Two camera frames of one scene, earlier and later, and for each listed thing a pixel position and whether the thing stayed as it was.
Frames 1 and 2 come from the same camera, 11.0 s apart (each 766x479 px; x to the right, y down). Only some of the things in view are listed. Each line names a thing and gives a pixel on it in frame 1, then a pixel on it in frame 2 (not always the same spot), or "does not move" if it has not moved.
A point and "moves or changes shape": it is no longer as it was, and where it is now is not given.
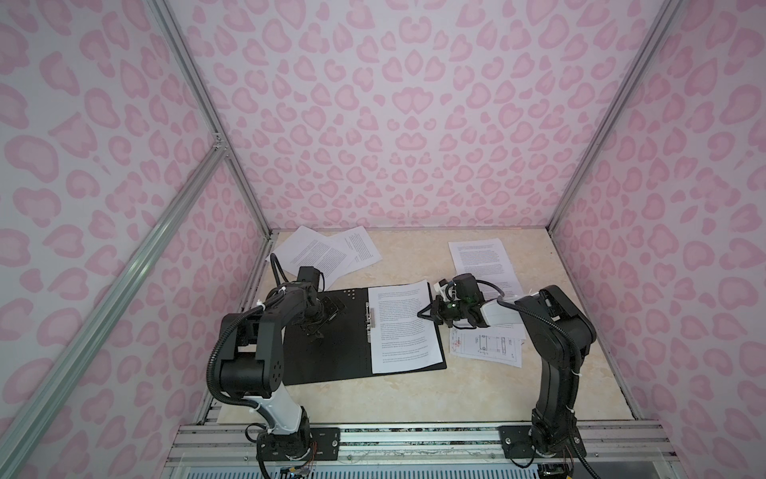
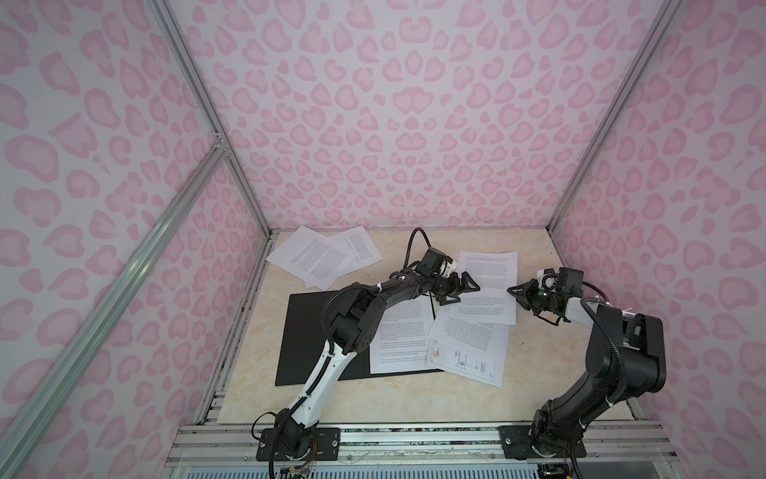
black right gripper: (437, 311) to (526, 297)
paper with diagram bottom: (499, 343) to (482, 359)
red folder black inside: (345, 350) does not move
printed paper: (486, 259) moves or changes shape
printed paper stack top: (401, 339) does not move
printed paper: (356, 248) does not move
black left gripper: (333, 308) to (453, 289)
